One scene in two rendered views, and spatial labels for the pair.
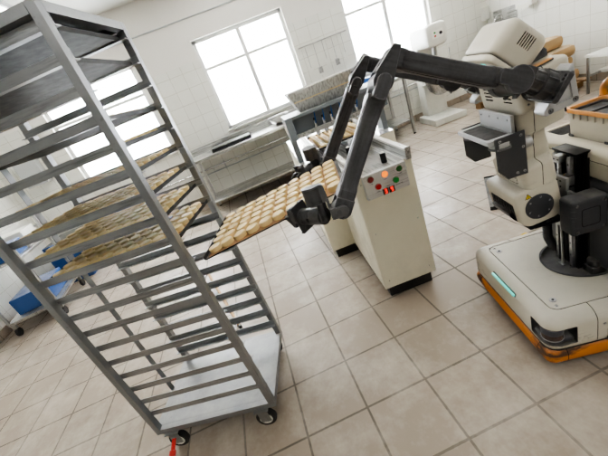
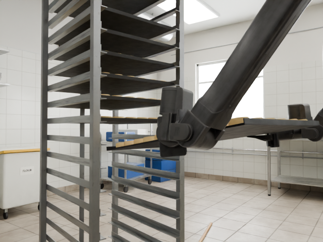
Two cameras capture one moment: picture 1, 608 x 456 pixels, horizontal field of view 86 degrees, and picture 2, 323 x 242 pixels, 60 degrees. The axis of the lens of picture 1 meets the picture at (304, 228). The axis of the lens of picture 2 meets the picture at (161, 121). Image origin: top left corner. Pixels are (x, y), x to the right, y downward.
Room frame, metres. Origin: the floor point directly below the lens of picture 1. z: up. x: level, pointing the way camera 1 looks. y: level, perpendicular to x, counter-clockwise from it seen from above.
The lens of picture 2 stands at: (0.49, -0.45, 1.01)
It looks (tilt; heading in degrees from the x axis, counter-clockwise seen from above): 1 degrees up; 41
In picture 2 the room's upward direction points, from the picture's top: straight up
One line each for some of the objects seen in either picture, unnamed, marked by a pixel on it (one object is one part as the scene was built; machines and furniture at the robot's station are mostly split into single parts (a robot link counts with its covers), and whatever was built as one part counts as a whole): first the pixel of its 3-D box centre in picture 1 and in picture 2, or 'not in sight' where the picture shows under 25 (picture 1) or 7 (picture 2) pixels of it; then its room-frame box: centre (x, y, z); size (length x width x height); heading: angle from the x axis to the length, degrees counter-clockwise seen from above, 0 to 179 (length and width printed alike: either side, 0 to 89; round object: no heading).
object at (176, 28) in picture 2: (96, 130); (139, 42); (1.60, 0.68, 1.50); 0.64 x 0.03 x 0.03; 81
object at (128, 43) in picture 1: (215, 212); (180, 137); (1.58, 0.38, 0.97); 0.03 x 0.03 x 1.70; 81
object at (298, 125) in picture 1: (335, 122); not in sight; (2.49, -0.51, 1.01); 0.72 x 0.33 x 0.34; 89
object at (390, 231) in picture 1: (377, 210); not in sight; (1.98, -0.50, 0.45); 0.70 x 0.34 x 0.90; 179
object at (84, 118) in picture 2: (108, 261); (70, 119); (1.21, 0.74, 1.05); 0.64 x 0.03 x 0.03; 81
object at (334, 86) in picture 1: (325, 90); not in sight; (2.49, -0.51, 1.25); 0.56 x 0.29 x 0.14; 89
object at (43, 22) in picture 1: (186, 259); (94, 139); (1.13, 0.45, 0.97); 0.03 x 0.03 x 1.70; 81
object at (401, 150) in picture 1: (354, 131); not in sight; (2.60, -0.66, 0.87); 2.01 x 0.03 x 0.07; 179
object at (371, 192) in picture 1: (385, 180); not in sight; (1.62, -0.50, 0.77); 0.24 x 0.04 x 0.14; 89
